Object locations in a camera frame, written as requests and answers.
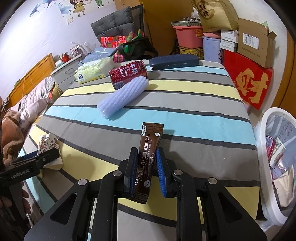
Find white flat box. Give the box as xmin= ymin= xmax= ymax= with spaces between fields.
xmin=221 ymin=30 xmax=238 ymax=39
xmin=220 ymin=44 xmax=238 ymax=53
xmin=220 ymin=38 xmax=238 ymax=46

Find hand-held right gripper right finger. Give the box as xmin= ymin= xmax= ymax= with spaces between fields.
xmin=156 ymin=147 xmax=264 ymax=241

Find black office chair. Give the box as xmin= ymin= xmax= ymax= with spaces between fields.
xmin=118 ymin=5 xmax=159 ymax=61

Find white plastic bag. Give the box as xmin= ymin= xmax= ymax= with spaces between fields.
xmin=82 ymin=42 xmax=96 ymax=55

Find cartoon wall sticker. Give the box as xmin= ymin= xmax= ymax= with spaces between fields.
xmin=29 ymin=0 xmax=109 ymax=18

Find open cardboard box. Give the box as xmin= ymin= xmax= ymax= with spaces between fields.
xmin=237 ymin=18 xmax=278 ymax=69

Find red plaid cloth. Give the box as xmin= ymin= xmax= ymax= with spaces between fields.
xmin=100 ymin=30 xmax=148 ymax=63

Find dark blue glasses case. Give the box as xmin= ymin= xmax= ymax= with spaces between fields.
xmin=149 ymin=55 xmax=199 ymax=70

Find red drink can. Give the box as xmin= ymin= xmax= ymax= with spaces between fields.
xmin=109 ymin=60 xmax=148 ymax=90
xmin=265 ymin=137 xmax=276 ymax=161

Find white foam fruit net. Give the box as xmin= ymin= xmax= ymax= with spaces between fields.
xmin=97 ymin=77 xmax=149 ymax=120

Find blue round storage bin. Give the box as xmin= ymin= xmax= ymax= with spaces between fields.
xmin=202 ymin=32 xmax=223 ymax=64

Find person's left hand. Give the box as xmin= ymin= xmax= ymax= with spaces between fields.
xmin=22 ymin=189 xmax=31 ymax=210

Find striped flat box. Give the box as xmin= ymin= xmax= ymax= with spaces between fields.
xmin=171 ymin=20 xmax=203 ymax=27

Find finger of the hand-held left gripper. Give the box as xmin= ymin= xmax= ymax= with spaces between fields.
xmin=5 ymin=152 xmax=39 ymax=166
xmin=35 ymin=148 xmax=59 ymax=168

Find red box with gold print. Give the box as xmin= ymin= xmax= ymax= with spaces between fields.
xmin=222 ymin=50 xmax=274 ymax=110

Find yellow tissue pack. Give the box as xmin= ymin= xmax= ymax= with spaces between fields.
xmin=74 ymin=57 xmax=115 ymax=84

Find brown paper bag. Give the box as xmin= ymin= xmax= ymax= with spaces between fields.
xmin=192 ymin=0 xmax=240 ymax=35

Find yellow patterned box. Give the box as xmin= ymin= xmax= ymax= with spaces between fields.
xmin=178 ymin=46 xmax=204 ymax=59

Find grey plastic bin liner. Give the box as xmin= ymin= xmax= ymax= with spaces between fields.
xmin=253 ymin=111 xmax=296 ymax=167

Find white waste basket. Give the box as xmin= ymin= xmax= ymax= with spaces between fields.
xmin=253 ymin=107 xmax=296 ymax=226

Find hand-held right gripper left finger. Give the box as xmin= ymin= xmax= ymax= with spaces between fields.
xmin=23 ymin=146 xmax=139 ymax=241

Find wooden door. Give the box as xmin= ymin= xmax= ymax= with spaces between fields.
xmin=270 ymin=23 xmax=296 ymax=112

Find grey drawer cabinet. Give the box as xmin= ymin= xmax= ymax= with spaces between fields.
xmin=50 ymin=56 xmax=86 ymax=93

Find grey quilted cushion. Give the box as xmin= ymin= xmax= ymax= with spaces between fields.
xmin=91 ymin=6 xmax=139 ymax=37

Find wooden bed headboard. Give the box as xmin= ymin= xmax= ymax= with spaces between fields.
xmin=9 ymin=53 xmax=56 ymax=107

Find yellow wooden wardrobe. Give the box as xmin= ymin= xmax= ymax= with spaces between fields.
xmin=114 ymin=0 xmax=204 ymax=61

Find brown coffee sachet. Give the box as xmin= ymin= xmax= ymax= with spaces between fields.
xmin=133 ymin=122 xmax=164 ymax=204

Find pink grey quilt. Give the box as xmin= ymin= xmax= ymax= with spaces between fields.
xmin=14 ymin=76 xmax=60 ymax=130

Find pink plastic bucket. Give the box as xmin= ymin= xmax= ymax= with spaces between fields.
xmin=173 ymin=25 xmax=204 ymax=48

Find brown knit cloth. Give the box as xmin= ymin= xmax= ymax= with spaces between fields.
xmin=0 ymin=110 xmax=25 ymax=163

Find patterned paper cup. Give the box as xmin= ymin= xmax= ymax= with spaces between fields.
xmin=38 ymin=133 xmax=63 ymax=171

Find blue folded cloth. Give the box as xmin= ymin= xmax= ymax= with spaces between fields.
xmin=79 ymin=46 xmax=116 ymax=66

